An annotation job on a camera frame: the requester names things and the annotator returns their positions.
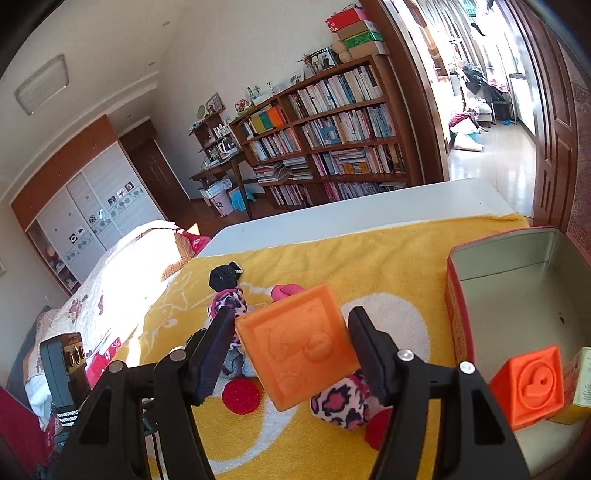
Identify bed with floral quilt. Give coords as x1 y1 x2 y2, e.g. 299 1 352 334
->
9 220 213 430

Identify red metal tin box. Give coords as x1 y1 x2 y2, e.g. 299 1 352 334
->
445 226 591 478

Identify film strip photo frame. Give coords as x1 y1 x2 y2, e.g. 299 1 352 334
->
305 46 338 75

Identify white bag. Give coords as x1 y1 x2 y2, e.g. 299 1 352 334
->
450 131 485 153

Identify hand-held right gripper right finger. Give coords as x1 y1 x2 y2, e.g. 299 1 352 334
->
347 305 532 480

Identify patterned mauve curtain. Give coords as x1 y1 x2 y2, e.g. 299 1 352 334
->
566 78 591 268

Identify dark wooden door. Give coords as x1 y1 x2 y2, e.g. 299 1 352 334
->
119 120 192 222

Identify square ceiling light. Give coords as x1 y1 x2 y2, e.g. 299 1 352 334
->
14 55 70 115

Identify wooden bookshelf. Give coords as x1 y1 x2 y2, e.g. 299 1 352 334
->
229 54 423 208

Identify pink rolled sock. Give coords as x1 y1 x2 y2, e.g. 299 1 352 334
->
271 284 305 303

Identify wooden desk with shelf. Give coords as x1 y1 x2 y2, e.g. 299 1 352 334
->
188 111 252 220

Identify black sock ball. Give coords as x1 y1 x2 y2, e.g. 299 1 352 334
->
209 261 244 291

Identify wooden door frame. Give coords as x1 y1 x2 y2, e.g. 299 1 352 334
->
360 0 451 185

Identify leopard print sock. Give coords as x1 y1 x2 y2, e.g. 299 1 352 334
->
310 371 372 431
206 287 247 344

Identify red pillow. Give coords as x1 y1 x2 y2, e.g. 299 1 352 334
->
182 228 211 254

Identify yellow paper box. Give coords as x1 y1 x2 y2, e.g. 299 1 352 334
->
551 347 591 425

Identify pink bin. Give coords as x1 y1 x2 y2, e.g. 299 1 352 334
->
205 185 232 217

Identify red cloth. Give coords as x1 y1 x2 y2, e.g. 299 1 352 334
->
0 385 49 469

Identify green cardboard box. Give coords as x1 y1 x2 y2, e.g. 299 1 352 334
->
344 30 386 51

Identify blue bag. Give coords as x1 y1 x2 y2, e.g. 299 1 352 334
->
229 187 257 213

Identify beige plush toy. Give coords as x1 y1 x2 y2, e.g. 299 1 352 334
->
330 39 354 63

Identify light orange embossed block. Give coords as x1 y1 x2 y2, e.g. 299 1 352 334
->
235 284 360 412

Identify red cardboard box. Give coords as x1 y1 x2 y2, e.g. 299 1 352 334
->
325 6 370 32

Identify yellow and white towel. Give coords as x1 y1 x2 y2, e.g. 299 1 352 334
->
117 212 532 480

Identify brown cardboard box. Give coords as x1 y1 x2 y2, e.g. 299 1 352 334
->
336 21 377 40

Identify dark orange embossed block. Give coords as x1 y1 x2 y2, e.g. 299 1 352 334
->
489 346 565 431

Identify rows of books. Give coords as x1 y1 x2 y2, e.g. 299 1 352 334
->
238 65 407 208

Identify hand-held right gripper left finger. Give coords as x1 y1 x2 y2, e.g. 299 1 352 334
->
48 307 238 480

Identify chair with dark clothes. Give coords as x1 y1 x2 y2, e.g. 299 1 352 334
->
462 62 509 125

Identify wooden sliding door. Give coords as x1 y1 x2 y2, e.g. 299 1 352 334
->
501 0 580 232

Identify white and wood wardrobe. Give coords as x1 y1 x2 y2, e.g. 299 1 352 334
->
10 114 169 296

